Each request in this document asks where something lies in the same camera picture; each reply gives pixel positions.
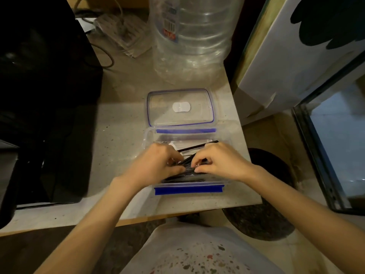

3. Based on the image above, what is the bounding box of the person's left hand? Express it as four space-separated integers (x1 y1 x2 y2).
120 143 186 194

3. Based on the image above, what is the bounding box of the large black appliance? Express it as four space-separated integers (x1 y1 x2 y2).
0 0 104 229

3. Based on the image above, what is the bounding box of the white box with black print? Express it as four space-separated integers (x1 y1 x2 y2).
230 0 365 126

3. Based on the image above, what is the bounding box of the black framed glass tank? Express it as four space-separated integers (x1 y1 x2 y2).
292 53 365 216

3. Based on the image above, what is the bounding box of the dark round stool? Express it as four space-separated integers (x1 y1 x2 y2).
222 148 297 242

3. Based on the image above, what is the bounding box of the white speckled shirt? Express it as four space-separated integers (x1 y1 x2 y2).
120 222 286 274

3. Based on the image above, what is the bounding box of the person's right forearm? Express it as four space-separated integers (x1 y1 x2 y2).
247 165 365 274

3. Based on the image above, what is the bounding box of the clear container with blue clips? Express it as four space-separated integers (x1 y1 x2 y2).
142 127 232 197

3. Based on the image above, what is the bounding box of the thin black stick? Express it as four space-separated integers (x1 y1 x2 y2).
177 140 219 153

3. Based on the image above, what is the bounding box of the clear packet of black sticks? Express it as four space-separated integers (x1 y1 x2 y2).
160 152 212 183

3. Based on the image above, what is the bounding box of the clear lid with blue seal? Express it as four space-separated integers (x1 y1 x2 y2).
146 88 215 128

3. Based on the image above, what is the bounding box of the person's left forearm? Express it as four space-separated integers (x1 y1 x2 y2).
34 175 143 274

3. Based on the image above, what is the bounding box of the large clear water bottle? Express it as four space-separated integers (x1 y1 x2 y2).
149 0 246 84

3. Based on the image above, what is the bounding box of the white power strip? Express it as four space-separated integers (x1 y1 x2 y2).
93 13 152 58

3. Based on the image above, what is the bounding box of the person's right hand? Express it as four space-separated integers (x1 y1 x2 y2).
190 142 259 183

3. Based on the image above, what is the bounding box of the black cable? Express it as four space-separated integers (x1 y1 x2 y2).
85 42 115 69

